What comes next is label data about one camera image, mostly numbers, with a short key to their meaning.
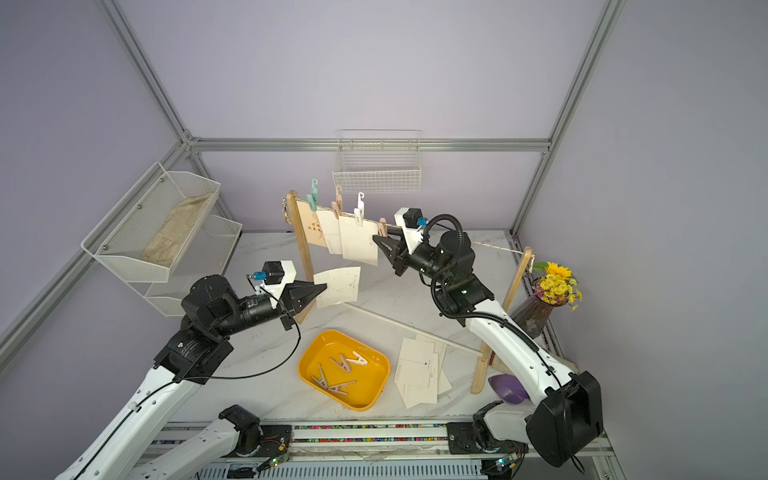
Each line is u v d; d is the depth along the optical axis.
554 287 0.75
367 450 0.73
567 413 0.39
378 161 0.95
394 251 0.60
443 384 0.83
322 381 0.82
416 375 0.84
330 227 0.69
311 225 0.72
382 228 0.62
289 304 0.52
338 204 0.63
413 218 0.54
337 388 0.81
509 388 0.81
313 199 0.64
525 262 0.56
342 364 0.84
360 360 0.86
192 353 0.45
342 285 0.61
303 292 0.55
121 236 0.69
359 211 0.62
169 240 0.77
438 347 0.89
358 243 0.69
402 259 0.58
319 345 0.90
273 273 0.47
